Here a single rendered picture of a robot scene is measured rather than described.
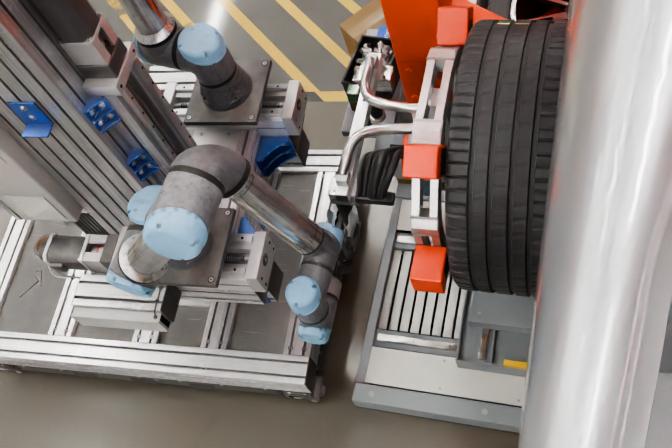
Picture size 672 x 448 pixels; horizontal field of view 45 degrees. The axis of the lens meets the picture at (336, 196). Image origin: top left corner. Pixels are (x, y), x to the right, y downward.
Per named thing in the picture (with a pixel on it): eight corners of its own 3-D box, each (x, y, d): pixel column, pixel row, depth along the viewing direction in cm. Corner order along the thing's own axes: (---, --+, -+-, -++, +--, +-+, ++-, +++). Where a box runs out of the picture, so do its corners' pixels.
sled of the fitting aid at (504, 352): (577, 385, 244) (578, 375, 236) (457, 368, 255) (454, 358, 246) (590, 237, 266) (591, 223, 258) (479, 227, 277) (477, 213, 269)
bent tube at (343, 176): (417, 192, 185) (410, 168, 176) (337, 186, 191) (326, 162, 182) (430, 128, 193) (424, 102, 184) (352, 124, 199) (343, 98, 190)
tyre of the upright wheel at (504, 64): (556, 185, 151) (583, -40, 188) (430, 176, 158) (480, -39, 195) (553, 349, 202) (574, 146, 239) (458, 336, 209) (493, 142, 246)
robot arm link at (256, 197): (177, 121, 164) (321, 237, 195) (157, 167, 159) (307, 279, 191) (216, 114, 157) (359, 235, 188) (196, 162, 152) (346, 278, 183)
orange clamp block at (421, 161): (445, 177, 177) (437, 180, 169) (410, 174, 180) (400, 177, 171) (447, 144, 176) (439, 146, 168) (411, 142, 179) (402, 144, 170)
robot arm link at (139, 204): (200, 209, 205) (179, 181, 193) (180, 256, 199) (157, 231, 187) (158, 202, 209) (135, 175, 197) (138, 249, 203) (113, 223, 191)
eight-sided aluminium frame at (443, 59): (456, 298, 213) (428, 195, 168) (431, 295, 215) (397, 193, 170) (484, 126, 238) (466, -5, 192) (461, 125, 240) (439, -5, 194)
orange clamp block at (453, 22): (467, 46, 192) (469, 7, 189) (434, 45, 194) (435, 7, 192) (472, 43, 198) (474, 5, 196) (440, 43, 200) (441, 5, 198)
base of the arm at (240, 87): (197, 111, 234) (183, 90, 226) (209, 69, 241) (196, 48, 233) (246, 111, 230) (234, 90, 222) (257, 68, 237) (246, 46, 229)
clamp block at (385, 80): (393, 92, 211) (389, 80, 206) (359, 91, 214) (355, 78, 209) (397, 77, 213) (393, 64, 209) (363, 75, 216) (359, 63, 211)
